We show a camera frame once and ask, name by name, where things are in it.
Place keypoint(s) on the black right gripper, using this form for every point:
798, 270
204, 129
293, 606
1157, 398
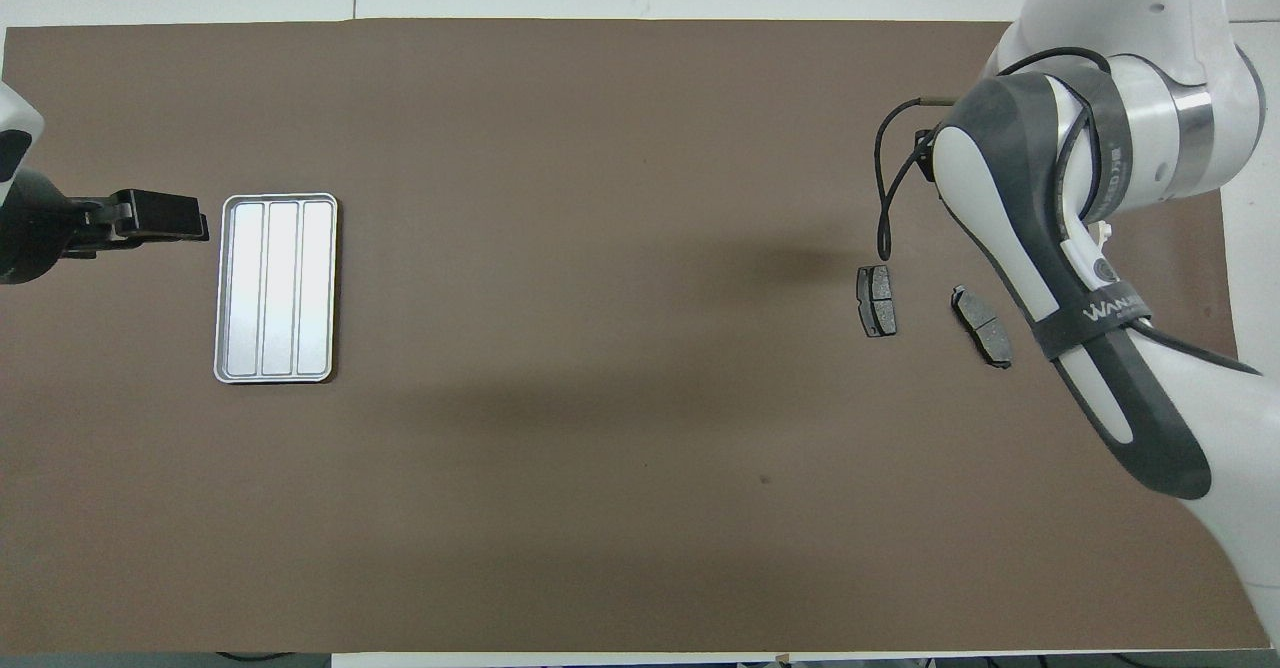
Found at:
928, 153

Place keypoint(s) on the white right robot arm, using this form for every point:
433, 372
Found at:
1170, 68

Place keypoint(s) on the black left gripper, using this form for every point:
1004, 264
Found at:
30, 228

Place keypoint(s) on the rectangular dark grey brake pad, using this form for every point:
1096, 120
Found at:
877, 300

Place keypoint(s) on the brown table mat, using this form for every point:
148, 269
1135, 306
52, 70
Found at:
600, 448

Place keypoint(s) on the silver metal tray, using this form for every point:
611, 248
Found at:
275, 288

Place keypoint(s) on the curved dark grey brake pad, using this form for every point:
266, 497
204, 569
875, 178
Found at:
982, 328

